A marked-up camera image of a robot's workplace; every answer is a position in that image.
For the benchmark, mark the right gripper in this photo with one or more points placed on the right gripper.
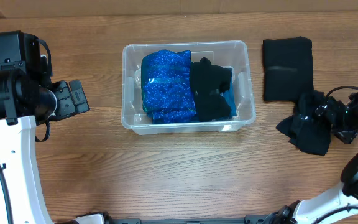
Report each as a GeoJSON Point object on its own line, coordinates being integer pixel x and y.
{"type": "Point", "coordinates": [324, 112]}

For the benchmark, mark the large black garment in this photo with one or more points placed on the large black garment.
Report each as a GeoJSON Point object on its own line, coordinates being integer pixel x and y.
{"type": "Point", "coordinates": [288, 68]}

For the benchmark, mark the dark blue jeans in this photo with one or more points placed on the dark blue jeans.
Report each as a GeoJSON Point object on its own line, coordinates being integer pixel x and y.
{"type": "Point", "coordinates": [229, 97]}

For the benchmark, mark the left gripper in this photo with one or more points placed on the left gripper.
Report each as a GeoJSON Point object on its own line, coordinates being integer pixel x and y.
{"type": "Point", "coordinates": [70, 106]}

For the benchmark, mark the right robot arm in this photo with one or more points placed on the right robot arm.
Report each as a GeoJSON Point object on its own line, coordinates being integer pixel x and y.
{"type": "Point", "coordinates": [333, 205]}

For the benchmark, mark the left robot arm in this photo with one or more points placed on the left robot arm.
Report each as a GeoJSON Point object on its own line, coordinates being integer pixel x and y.
{"type": "Point", "coordinates": [28, 98]}

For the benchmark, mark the clear plastic storage bin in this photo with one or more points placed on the clear plastic storage bin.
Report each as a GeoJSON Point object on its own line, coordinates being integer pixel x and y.
{"type": "Point", "coordinates": [231, 54]}

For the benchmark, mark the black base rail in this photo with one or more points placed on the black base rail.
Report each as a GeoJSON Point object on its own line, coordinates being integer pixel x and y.
{"type": "Point", "coordinates": [248, 219]}

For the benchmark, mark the small black garment bundle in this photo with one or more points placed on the small black garment bundle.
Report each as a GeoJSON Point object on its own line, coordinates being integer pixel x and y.
{"type": "Point", "coordinates": [208, 82]}

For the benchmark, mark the blue green sequin garment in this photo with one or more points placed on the blue green sequin garment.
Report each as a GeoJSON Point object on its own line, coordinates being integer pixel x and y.
{"type": "Point", "coordinates": [165, 85]}

